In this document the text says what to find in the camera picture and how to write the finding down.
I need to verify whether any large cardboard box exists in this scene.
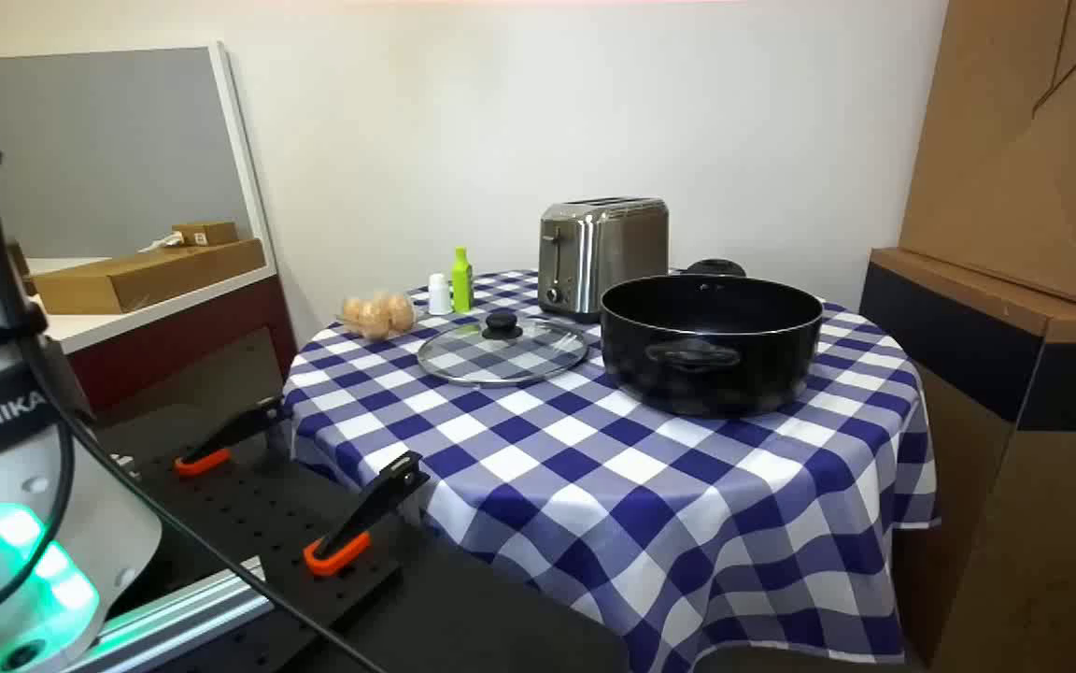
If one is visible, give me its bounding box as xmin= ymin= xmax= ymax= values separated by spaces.
xmin=895 ymin=0 xmax=1076 ymax=315

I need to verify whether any yellow bread roll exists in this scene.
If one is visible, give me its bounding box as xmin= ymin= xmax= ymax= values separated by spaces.
xmin=380 ymin=288 xmax=421 ymax=336

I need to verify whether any black perforated base board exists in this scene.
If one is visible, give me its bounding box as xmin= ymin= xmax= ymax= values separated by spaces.
xmin=98 ymin=408 xmax=641 ymax=673

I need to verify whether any brown cabinet with black band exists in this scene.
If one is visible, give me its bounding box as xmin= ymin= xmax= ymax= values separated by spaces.
xmin=854 ymin=242 xmax=1076 ymax=673

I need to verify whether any black orange spring clamp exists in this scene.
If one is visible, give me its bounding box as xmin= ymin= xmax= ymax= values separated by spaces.
xmin=173 ymin=394 xmax=300 ymax=488
xmin=300 ymin=449 xmax=432 ymax=584

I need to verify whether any small white bottle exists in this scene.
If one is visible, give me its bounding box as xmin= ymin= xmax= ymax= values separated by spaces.
xmin=421 ymin=270 xmax=454 ymax=322

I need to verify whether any black cooking pot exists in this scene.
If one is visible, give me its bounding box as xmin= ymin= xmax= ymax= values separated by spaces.
xmin=595 ymin=255 xmax=829 ymax=423

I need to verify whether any blue white checkered tablecloth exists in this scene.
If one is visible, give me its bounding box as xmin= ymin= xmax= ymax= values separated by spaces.
xmin=279 ymin=267 xmax=946 ymax=673

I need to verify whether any white red cabinet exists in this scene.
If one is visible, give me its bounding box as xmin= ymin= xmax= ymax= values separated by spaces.
xmin=22 ymin=255 xmax=306 ymax=423

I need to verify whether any silver toaster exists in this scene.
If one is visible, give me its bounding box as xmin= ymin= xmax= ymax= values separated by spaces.
xmin=535 ymin=194 xmax=672 ymax=322

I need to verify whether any flat cardboard box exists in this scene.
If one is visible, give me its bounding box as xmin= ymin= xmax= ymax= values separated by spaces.
xmin=30 ymin=237 xmax=270 ymax=318

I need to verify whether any aluminium profile rail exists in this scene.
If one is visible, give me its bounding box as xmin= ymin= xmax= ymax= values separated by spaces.
xmin=63 ymin=558 xmax=278 ymax=673

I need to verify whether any brown egg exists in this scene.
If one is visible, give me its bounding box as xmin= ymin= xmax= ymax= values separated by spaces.
xmin=335 ymin=292 xmax=370 ymax=336
xmin=357 ymin=296 xmax=396 ymax=344

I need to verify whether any glass lid with black knob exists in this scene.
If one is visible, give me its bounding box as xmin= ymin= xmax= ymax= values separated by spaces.
xmin=410 ymin=302 xmax=595 ymax=394

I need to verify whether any small cardboard box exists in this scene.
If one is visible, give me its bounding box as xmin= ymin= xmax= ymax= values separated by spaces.
xmin=168 ymin=219 xmax=243 ymax=251

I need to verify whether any small green bottle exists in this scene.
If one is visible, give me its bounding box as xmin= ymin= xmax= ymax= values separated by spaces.
xmin=444 ymin=242 xmax=477 ymax=318

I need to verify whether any grey panel with white frame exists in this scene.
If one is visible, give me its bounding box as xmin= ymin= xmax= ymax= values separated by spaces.
xmin=0 ymin=43 xmax=279 ymax=277

